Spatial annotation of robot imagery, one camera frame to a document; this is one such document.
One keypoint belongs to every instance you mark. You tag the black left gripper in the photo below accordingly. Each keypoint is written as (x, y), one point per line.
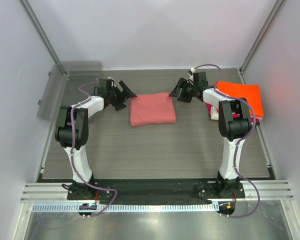
(124, 96)

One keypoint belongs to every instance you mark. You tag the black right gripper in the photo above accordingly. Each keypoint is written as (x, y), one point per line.
(182, 83)

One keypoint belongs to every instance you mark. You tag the salmon pink t shirt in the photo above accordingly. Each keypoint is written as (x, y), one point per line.
(148, 109)

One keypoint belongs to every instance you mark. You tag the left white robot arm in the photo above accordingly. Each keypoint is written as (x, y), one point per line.
(72, 129)

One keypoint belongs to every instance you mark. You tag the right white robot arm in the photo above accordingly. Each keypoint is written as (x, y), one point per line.
(234, 124)

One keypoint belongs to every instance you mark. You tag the white folded t shirt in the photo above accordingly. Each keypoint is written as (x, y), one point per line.
(214, 113)

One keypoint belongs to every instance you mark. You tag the clear grey plastic bin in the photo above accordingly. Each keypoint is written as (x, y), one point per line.
(62, 86)

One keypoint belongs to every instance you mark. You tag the orange folded t shirt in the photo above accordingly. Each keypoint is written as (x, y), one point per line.
(250, 92)

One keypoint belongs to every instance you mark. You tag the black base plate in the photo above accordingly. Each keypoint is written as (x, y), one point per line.
(153, 191)

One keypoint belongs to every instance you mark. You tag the slotted white cable duct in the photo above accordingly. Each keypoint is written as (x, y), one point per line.
(79, 207)

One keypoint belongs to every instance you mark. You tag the aluminium frame rail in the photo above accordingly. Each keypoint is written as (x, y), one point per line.
(267, 190)

